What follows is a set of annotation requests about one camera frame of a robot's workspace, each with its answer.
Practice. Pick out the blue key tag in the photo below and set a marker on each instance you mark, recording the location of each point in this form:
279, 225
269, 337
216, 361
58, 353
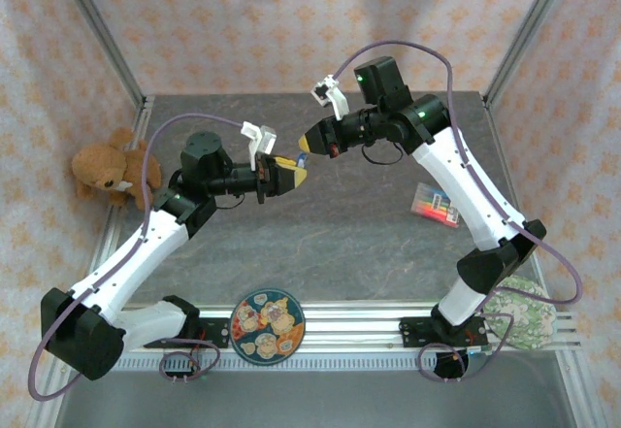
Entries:
302, 159

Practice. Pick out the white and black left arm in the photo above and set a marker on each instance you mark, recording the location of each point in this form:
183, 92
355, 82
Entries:
145, 253

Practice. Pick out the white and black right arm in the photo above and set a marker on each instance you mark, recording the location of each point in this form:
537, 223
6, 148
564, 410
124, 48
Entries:
466, 190

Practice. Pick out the brown teddy bear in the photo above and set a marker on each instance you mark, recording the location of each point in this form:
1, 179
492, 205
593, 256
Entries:
104, 166

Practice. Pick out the pack of coloured markers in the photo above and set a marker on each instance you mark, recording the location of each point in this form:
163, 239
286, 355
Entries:
432, 202

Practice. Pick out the round cartoon coaster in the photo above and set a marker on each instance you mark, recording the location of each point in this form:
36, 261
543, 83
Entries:
267, 326

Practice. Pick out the grey metal panel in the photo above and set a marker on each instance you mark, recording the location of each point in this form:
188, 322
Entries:
315, 401

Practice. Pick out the green patterned round plate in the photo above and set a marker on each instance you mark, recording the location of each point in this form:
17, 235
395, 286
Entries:
526, 319

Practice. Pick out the aluminium frame post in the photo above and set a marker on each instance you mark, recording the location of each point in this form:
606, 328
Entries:
104, 35
529, 35

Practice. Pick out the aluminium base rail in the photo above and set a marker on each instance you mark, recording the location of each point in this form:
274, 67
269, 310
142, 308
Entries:
349, 326

